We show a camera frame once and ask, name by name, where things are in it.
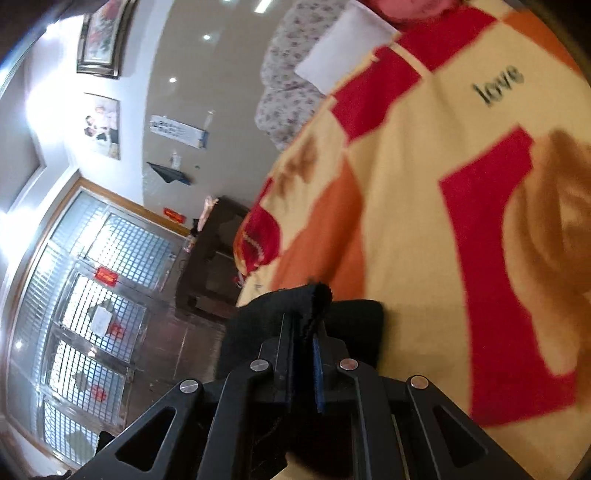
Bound red heart-shaped cushion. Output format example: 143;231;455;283
365;0;467;31

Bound framed flower painting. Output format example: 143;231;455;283
76;0;139;80

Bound white paper sheet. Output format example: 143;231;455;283
90;305;114;337

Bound black pants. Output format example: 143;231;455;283
219;281;386;478

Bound grey floral quilt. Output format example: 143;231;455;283
254;0;347;151

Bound red orange printed blanket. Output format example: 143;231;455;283
233;0;591;480

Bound white pillow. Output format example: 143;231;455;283
294;0;400;93

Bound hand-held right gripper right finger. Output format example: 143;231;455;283
310;323;527;480

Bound white blue wall poster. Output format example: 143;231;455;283
149;115;208;149

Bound glass door with metal grille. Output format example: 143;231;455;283
4;178;192;476

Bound black cloth on wall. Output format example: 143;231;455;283
147;161;191;186

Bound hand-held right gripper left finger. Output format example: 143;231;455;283
69;310;296;480

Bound photo wall poster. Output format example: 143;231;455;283
83;92;122;161

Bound dark wooden cabinet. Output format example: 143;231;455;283
175;196;252;319

